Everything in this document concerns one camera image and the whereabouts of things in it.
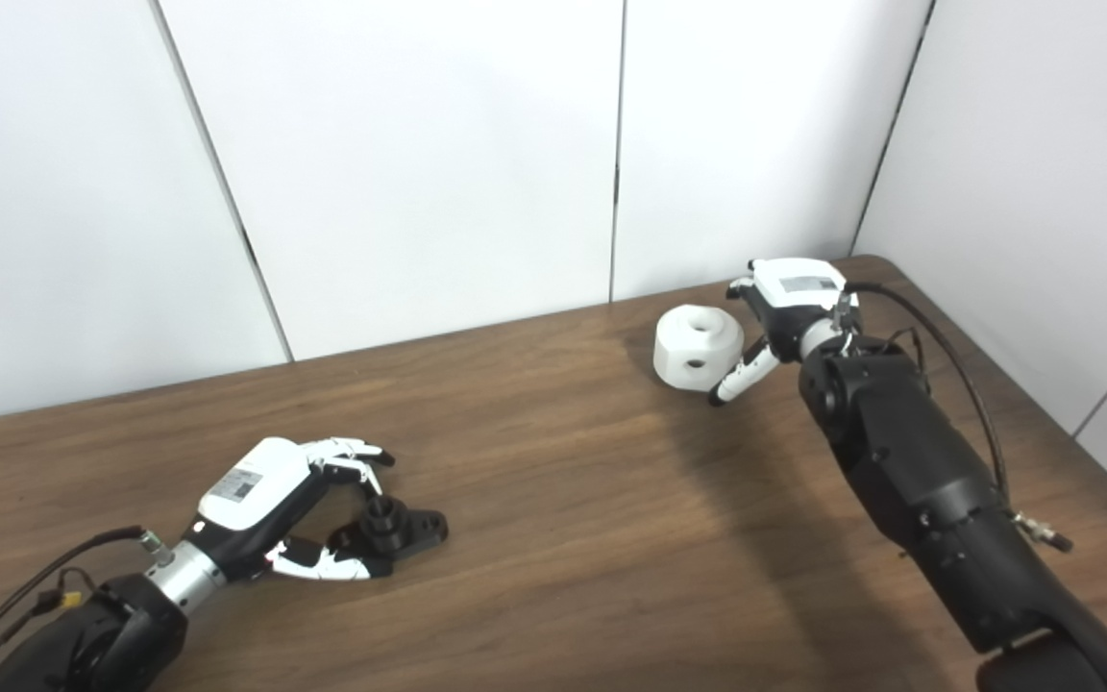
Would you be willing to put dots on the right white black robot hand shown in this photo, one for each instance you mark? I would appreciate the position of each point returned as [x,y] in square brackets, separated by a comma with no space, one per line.
[794,288]

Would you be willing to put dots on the black flanged holder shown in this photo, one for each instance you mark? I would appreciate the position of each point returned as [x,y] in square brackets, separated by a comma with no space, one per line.
[414,533]

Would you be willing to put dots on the round white piece with holes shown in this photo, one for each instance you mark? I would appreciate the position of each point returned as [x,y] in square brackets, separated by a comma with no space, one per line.
[678,346]

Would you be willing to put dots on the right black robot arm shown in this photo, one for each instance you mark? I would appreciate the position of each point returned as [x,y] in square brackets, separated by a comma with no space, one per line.
[928,481]

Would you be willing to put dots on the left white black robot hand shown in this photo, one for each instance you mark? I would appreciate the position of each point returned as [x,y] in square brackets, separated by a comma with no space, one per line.
[256,485]

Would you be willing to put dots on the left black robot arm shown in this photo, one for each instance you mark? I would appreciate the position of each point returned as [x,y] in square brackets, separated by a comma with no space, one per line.
[111,634]

